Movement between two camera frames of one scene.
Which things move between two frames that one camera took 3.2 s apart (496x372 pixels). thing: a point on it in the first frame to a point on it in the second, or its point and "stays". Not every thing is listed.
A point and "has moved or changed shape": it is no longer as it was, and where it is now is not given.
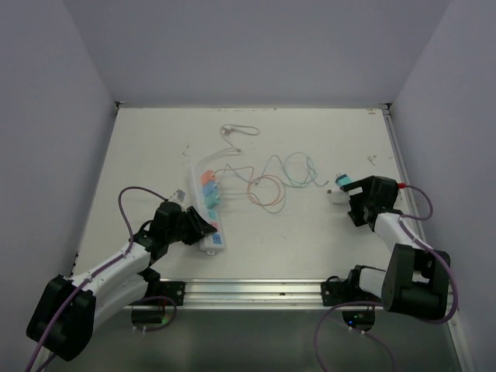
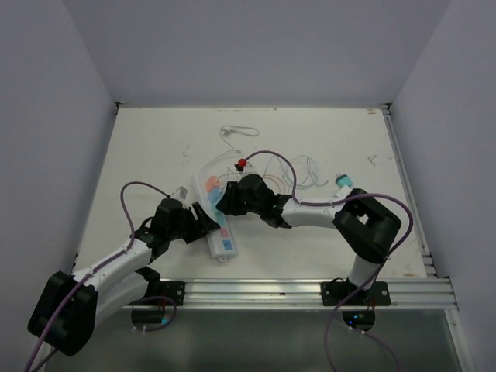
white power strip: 215,241 has moved or changed shape
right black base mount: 335,292 stays
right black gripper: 355,213 to 229,204
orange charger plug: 208,175 to 212,181
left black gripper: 200,225 stays
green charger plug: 211,200 to 214,210
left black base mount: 172,290 stays
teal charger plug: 342,180 stays
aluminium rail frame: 294,294 stays
